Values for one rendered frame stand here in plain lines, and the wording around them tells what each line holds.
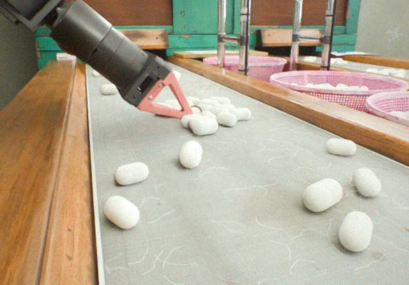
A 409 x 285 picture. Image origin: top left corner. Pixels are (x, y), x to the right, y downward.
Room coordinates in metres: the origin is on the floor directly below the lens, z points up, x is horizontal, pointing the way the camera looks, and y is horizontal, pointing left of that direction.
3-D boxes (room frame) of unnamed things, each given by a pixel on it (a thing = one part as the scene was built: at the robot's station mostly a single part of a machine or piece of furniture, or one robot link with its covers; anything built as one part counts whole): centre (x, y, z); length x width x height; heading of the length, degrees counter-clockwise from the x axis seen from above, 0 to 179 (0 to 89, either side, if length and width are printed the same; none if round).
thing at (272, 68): (1.12, -0.14, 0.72); 0.27 x 0.27 x 0.10
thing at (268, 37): (1.49, -0.38, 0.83); 0.30 x 0.06 x 0.07; 108
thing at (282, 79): (0.71, -0.28, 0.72); 0.27 x 0.27 x 0.10
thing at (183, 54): (1.33, -0.07, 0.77); 0.33 x 0.15 x 0.01; 108
